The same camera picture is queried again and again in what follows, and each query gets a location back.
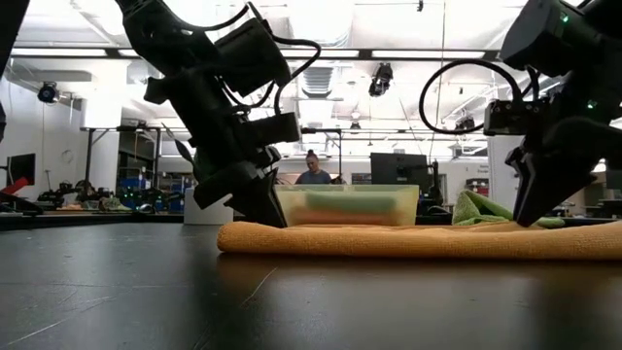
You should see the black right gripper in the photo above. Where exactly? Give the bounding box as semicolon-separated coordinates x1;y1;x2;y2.
503;67;622;228

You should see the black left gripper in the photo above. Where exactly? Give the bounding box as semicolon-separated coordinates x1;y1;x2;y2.
144;71;302;228

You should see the green microfiber towel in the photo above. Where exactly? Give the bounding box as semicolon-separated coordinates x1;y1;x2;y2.
451;189;567;230

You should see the orange microfiber towel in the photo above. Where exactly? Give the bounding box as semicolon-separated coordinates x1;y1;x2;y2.
216;220;622;262
290;208;405;227

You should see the yellow translucent plastic bin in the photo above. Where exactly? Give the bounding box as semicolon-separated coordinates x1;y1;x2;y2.
273;184;421;228

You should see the white pillar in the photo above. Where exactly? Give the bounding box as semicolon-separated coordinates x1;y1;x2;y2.
487;134;525;211

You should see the red parts shelf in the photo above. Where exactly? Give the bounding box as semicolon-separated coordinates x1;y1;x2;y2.
465;177;490;198

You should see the person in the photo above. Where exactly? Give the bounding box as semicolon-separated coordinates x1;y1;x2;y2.
294;149;333;186

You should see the dark shelf unit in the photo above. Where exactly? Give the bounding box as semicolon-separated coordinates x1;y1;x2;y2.
116;124;162;195

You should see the black monitor on stand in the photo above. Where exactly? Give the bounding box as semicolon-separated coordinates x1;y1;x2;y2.
368;152;446;215

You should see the black overhead light bar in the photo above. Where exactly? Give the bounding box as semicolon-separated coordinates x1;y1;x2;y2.
9;47;502;62

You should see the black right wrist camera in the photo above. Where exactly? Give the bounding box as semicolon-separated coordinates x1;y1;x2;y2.
483;98;553;137

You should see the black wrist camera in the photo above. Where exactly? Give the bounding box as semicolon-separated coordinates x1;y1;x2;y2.
215;17;294;97
483;98;553;137

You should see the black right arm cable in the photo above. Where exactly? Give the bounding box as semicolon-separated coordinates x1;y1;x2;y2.
418;58;541;136

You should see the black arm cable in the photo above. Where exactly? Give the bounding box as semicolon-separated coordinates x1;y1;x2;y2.
418;58;541;136
201;2;323;117

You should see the silver ceiling duct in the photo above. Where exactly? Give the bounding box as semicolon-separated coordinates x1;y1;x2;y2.
289;0;356;101

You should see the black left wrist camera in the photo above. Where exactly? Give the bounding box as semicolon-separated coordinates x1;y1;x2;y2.
215;17;294;97

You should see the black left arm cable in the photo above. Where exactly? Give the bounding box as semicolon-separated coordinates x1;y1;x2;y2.
201;2;323;117

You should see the black wall monitor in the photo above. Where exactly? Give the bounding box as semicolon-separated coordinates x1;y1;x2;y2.
5;153;37;189

